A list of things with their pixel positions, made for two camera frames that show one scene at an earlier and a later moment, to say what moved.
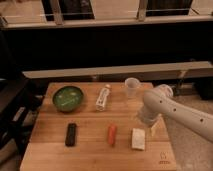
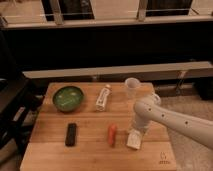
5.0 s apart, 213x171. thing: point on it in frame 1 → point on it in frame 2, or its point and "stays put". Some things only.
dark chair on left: [20, 101] stays put
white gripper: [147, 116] → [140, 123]
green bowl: [68, 98] stays put
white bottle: [101, 101] stays put
